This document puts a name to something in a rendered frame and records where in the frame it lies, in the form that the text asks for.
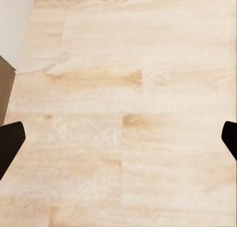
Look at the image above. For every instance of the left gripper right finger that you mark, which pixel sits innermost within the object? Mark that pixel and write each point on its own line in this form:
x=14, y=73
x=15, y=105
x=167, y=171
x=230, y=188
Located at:
x=229, y=137

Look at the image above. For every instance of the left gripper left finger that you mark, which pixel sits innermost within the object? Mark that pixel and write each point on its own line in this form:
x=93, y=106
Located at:
x=12, y=137

